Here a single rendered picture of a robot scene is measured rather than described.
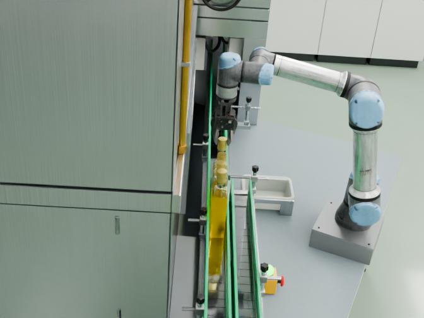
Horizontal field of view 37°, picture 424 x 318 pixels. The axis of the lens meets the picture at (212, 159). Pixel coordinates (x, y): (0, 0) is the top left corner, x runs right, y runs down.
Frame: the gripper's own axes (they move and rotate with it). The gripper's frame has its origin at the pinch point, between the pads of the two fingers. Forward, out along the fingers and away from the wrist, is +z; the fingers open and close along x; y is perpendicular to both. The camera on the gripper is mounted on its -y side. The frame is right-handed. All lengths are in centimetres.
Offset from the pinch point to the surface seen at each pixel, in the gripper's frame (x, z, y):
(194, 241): -8.2, 30.4, 23.0
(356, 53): 137, 106, -371
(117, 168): -29, -28, 67
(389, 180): 83, 44, -48
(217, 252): 0.5, 30.4, 28.7
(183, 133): -13, -28, 46
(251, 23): 13, -13, -95
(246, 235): 11.2, 30.4, 17.4
